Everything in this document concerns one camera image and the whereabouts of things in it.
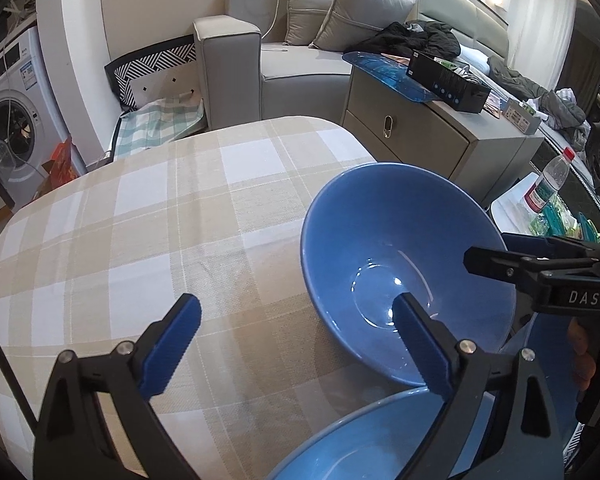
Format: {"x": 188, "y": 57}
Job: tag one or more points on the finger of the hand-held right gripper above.
{"x": 495, "y": 262}
{"x": 555, "y": 249}

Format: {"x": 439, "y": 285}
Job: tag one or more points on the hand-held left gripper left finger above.
{"x": 172, "y": 345}

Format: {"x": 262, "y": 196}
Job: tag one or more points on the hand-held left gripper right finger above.
{"x": 420, "y": 345}

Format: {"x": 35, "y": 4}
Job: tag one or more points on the blue bowl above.
{"x": 380, "y": 220}
{"x": 355, "y": 445}
{"x": 550, "y": 360}

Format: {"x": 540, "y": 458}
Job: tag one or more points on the person's right hand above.
{"x": 580, "y": 345}

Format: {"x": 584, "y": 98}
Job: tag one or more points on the teal plastic object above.
{"x": 587, "y": 227}
{"x": 555, "y": 222}

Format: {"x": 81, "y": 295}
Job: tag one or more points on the white tray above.
{"x": 510, "y": 207}

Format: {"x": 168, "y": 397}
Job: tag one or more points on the clear plastic water bottle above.
{"x": 547, "y": 185}

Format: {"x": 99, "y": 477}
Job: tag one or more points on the beige checked tablecloth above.
{"x": 130, "y": 235}

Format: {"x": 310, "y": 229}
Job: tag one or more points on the white green tissue box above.
{"x": 520, "y": 120}

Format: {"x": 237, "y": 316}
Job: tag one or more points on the light grey garment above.
{"x": 565, "y": 110}

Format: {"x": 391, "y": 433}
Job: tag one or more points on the grey nightstand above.
{"x": 420, "y": 145}

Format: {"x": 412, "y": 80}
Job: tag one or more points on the dark grey jacket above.
{"x": 515, "y": 77}

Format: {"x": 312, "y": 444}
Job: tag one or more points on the black box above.
{"x": 445, "y": 82}

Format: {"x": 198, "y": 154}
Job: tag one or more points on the red cardboard box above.
{"x": 62, "y": 165}

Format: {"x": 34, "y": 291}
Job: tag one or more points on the white curtain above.
{"x": 540, "y": 25}

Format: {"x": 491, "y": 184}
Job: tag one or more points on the green checked blanket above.
{"x": 150, "y": 120}

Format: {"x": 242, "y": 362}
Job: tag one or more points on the black jacket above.
{"x": 410, "y": 37}

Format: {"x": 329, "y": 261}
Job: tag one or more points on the beige upholstered headboard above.
{"x": 470, "y": 15}

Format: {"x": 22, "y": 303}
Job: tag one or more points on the grey sofa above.
{"x": 300, "y": 90}

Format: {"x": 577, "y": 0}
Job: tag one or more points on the black white patterned bag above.
{"x": 150, "y": 75}

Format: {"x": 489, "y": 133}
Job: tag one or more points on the white washing machine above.
{"x": 20, "y": 110}

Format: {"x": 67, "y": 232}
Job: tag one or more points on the grey cushion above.
{"x": 360, "y": 15}
{"x": 310, "y": 5}

